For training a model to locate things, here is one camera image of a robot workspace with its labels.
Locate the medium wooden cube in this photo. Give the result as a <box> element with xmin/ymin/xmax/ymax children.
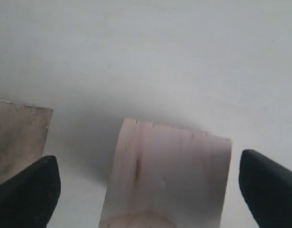
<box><xmin>99</xmin><ymin>118</ymin><xmax>232</xmax><ymax>228</ymax></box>

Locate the large wooden cube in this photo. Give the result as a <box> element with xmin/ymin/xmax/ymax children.
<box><xmin>0</xmin><ymin>100</ymin><xmax>53</xmax><ymax>185</ymax></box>

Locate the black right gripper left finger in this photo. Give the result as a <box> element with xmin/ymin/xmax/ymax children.
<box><xmin>0</xmin><ymin>156</ymin><xmax>61</xmax><ymax>228</ymax></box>

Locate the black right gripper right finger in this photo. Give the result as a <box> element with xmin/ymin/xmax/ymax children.
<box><xmin>238</xmin><ymin>149</ymin><xmax>292</xmax><ymax>228</ymax></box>

